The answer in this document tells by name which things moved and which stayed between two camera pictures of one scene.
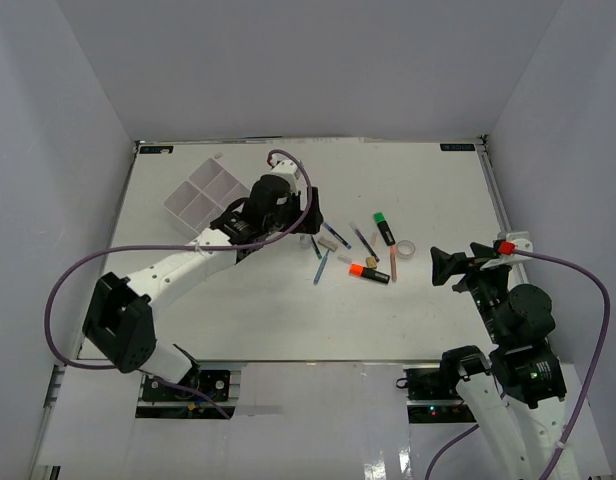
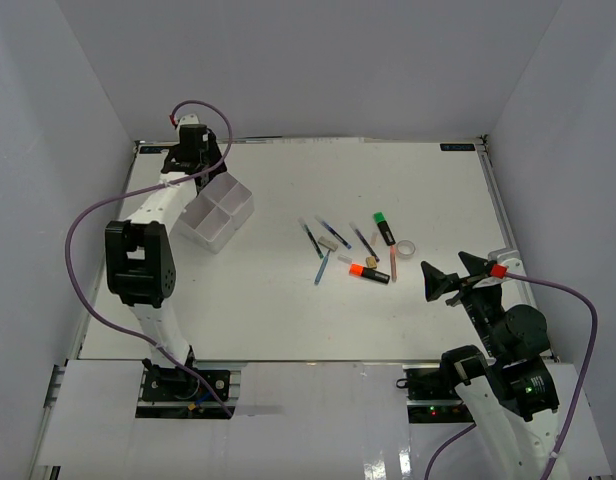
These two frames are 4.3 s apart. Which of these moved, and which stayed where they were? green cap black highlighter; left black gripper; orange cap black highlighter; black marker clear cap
Moved: left black gripper
Stayed: green cap black highlighter; black marker clear cap; orange cap black highlighter
